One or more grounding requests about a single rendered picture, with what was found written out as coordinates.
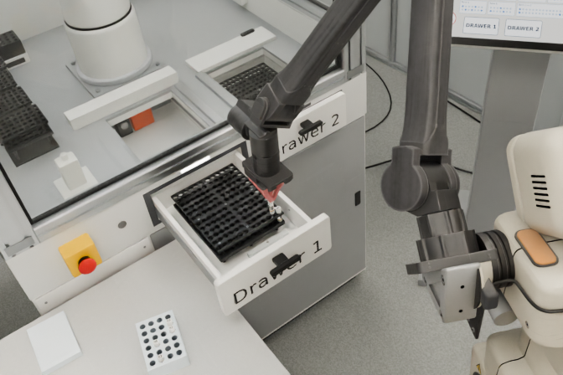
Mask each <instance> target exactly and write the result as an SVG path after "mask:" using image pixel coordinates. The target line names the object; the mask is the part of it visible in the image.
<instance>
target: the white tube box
mask: <svg viewBox="0 0 563 375"><path fill-rule="evenodd" d="M167 319H172V322H173V326H174V329H175V332H174V333H170V332H169V329H168V328H169V326H168V325H167V322H166V320H167ZM135 325H136V328H137V334H138V337H139V341H140V343H141V347H142V353H143V356H144V359H145V363H146V366H147V371H148V373H149V375H167V374H169V373H171V372H174V371H177V370H179V369H181V368H183V367H187V366H188V365H190V362H189V357H188V354H187V352H186V349H185V346H184V344H183V339H182V337H181V334H180V331H179V329H178V323H177V321H176V318H175V316H174V314H173V310H170V311H166V312H164V313H162V314H160V315H157V316H154V317H151V318H149V319H146V320H145V321H140V322H138V323H136V324H135ZM156 339H158V340H159V342H160V346H159V347H155V346H154V345H153V341H154V340H156ZM159 354H162V355H163V357H164V361H163V362H159V361H158V355H159Z"/></svg>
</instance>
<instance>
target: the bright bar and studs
mask: <svg viewBox="0 0 563 375"><path fill-rule="evenodd" d="M288 234H289V233H288V232H287V231H286V230H285V229H284V230H282V231H281V232H280V233H278V234H276V235H274V236H273V237H271V238H269V239H268V240H266V241H265V242H263V243H262V244H259V245H258V246H256V247H255V248H254V249H252V250H250V251H248V252H247V256H248V257H249V258H251V257H252V256H254V255H256V254H258V253H260V252H261V251H262V250H263V249H266V248H267V247H269V246H270V245H272V244H274V243H275V242H277V241H278V240H280V239H282V238H284V237H285V236H287V235H288Z"/></svg>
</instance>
